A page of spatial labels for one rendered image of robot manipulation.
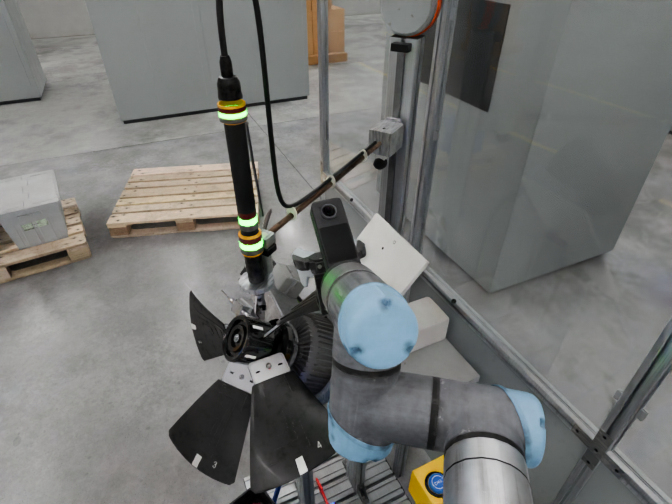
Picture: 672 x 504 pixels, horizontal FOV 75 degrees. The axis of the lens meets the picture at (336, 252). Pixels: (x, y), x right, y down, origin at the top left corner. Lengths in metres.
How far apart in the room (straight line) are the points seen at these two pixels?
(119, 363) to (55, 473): 0.64
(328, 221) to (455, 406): 0.28
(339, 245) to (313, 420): 0.52
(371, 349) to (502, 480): 0.15
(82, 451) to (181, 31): 4.90
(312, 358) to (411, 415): 0.70
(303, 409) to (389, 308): 0.64
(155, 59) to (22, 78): 2.36
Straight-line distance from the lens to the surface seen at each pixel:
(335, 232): 0.59
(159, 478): 2.41
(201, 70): 6.35
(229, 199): 3.92
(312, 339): 1.16
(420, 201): 1.58
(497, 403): 0.49
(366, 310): 0.41
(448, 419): 0.48
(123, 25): 6.19
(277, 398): 1.04
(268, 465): 1.01
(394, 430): 0.48
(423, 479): 1.09
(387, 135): 1.26
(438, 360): 1.56
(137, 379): 2.79
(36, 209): 3.74
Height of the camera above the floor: 2.04
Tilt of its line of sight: 37 degrees down
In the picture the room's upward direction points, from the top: straight up
